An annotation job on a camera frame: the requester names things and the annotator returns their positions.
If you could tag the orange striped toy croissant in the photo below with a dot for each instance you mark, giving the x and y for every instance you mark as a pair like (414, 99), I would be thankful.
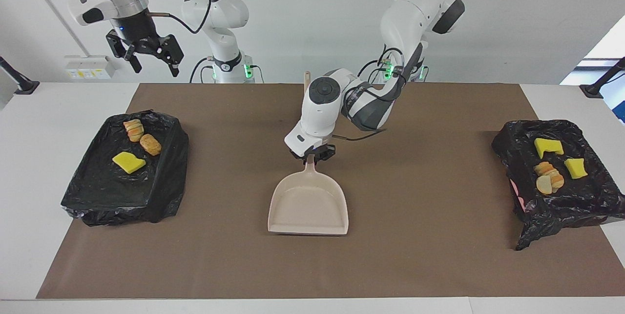
(551, 173)

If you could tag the bright window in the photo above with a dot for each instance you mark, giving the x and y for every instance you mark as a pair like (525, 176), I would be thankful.
(610, 45)

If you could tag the black clamp stand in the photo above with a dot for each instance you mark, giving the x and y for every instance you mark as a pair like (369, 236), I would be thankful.
(598, 87)
(22, 84)

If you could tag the yellow wedge sponge piece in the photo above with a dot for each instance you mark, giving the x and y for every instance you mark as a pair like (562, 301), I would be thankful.
(128, 162)

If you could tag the bin lined with black bag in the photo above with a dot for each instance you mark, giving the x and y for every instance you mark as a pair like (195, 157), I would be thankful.
(97, 187)

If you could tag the white wall conduit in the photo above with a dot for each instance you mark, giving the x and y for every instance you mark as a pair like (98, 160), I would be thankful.
(49, 2)

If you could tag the white wall socket box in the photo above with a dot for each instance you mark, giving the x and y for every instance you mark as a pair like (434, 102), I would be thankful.
(88, 67)

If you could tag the yellow notched sponge piece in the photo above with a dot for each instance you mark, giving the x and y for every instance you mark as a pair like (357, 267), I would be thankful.
(547, 147)

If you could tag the brown table mat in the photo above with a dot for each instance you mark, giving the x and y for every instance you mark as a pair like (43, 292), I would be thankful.
(312, 270)

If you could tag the pale striped toy croissant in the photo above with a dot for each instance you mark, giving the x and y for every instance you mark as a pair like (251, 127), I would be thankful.
(134, 130)

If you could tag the beige hand brush black bristles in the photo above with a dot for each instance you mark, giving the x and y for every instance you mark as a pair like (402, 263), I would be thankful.
(306, 81)

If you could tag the beige plastic dustpan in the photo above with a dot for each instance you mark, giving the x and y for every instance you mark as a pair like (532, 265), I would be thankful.
(307, 206)

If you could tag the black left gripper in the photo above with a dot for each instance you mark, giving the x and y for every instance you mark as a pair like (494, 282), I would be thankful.
(317, 150)

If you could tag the brown toy bread roll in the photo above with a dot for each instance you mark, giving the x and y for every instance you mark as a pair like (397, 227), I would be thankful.
(150, 144)

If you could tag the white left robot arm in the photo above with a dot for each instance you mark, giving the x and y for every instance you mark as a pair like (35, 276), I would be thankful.
(405, 21)

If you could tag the pink bin under black bag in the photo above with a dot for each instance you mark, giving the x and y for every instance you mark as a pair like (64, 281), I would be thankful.
(552, 216)

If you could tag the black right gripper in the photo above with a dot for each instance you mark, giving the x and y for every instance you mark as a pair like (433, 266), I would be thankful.
(136, 31)

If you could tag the small yellow sponge piece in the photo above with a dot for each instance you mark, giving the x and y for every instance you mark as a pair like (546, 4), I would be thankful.
(576, 168)

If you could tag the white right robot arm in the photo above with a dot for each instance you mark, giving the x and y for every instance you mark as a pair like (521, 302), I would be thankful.
(219, 16)

